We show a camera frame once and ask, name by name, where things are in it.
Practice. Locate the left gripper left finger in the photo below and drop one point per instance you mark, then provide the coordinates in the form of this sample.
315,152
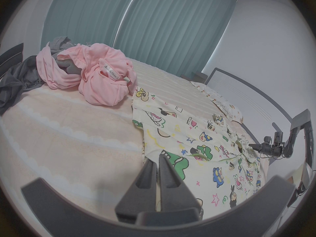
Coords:
145,194

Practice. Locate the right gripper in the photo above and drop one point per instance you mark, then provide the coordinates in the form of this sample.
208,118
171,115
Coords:
265,148

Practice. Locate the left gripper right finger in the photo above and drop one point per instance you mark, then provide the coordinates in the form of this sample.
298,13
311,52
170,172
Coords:
172,194

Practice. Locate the white printed pyjama top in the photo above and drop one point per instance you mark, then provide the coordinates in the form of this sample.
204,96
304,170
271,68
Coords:
197,142

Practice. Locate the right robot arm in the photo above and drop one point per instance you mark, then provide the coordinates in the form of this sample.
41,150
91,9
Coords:
300,120

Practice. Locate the bed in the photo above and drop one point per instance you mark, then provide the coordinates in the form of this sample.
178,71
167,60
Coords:
74,122

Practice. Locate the pile of clothes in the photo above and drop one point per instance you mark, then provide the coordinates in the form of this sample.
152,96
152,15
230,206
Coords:
103,78

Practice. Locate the white printed pillow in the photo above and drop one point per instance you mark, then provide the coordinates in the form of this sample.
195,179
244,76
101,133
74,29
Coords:
222,105

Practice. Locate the grey bedside table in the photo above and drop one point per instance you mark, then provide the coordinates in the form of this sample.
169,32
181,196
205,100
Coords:
197,76

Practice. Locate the blue-green curtain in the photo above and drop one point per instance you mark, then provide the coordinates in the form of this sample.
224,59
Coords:
81,11
177,26

